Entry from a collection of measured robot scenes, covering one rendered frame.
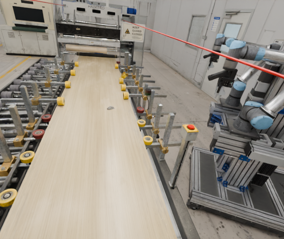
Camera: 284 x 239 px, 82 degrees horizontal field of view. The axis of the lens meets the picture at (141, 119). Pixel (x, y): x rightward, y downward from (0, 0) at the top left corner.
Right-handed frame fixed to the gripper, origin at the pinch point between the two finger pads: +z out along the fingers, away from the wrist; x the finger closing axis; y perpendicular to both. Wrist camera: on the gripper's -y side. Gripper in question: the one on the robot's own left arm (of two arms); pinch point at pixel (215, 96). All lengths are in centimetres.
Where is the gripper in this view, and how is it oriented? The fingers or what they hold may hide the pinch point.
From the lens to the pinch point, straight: 126.5
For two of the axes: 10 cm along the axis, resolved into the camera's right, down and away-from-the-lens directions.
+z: -1.1, 8.4, 5.2
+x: 2.8, -4.8, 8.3
